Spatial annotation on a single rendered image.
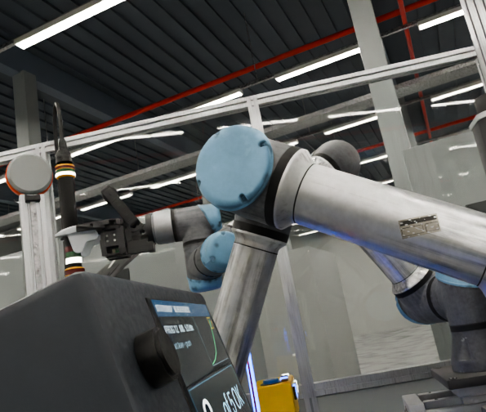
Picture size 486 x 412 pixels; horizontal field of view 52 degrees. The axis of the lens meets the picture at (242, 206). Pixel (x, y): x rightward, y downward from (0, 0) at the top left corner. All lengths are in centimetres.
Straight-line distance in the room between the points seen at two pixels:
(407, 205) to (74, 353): 47
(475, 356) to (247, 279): 60
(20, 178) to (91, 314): 171
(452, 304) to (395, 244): 63
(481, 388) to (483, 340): 10
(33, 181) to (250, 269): 127
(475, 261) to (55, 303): 48
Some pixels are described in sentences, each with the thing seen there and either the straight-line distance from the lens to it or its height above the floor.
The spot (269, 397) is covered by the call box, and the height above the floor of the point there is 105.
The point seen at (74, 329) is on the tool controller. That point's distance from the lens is 24.
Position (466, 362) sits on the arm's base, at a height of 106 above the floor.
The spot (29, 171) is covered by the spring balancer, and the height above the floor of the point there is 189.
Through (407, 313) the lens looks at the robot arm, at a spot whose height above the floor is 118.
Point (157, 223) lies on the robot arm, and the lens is 112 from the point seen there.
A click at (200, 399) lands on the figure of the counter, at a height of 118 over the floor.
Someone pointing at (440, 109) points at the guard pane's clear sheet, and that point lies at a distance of 197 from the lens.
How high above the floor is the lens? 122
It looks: 13 degrees up
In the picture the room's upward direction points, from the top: 10 degrees counter-clockwise
